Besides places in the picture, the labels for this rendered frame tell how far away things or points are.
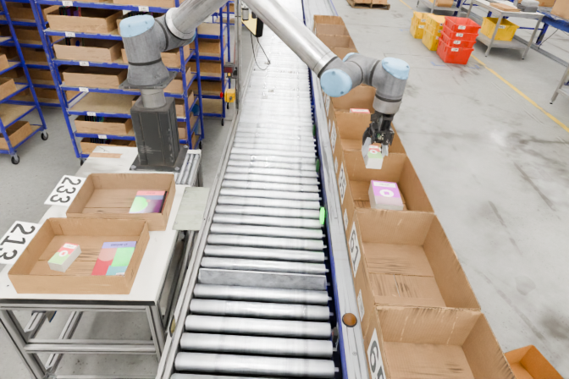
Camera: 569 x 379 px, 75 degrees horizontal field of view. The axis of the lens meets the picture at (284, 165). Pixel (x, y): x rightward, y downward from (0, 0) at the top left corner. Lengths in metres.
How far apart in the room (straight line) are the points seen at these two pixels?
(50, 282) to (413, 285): 1.23
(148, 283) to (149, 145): 0.77
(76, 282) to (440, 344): 1.18
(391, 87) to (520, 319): 1.86
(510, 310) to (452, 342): 1.51
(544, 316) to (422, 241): 1.47
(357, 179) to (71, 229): 1.23
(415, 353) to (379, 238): 0.42
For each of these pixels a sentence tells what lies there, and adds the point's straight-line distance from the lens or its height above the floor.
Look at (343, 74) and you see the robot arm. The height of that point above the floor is 1.50.
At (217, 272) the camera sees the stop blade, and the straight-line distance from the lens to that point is 1.42.
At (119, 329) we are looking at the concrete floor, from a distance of 2.33.
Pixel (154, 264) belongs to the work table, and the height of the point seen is 0.75.
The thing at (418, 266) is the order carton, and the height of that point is 0.89.
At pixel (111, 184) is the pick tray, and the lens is 1.93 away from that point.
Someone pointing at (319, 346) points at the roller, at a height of 0.75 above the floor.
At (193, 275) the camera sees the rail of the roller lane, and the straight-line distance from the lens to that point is 1.49.
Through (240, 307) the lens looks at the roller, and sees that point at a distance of 1.39.
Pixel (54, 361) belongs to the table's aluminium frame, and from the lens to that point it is 2.15.
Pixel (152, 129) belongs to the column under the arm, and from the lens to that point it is 1.94.
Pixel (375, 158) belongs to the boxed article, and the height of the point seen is 1.17.
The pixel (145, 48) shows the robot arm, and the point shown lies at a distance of 1.81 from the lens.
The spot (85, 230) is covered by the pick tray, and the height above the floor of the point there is 0.78.
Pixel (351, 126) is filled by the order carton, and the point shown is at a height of 0.97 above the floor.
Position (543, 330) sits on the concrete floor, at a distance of 2.78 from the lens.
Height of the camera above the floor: 1.89
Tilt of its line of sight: 34 degrees down
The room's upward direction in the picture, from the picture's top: 4 degrees clockwise
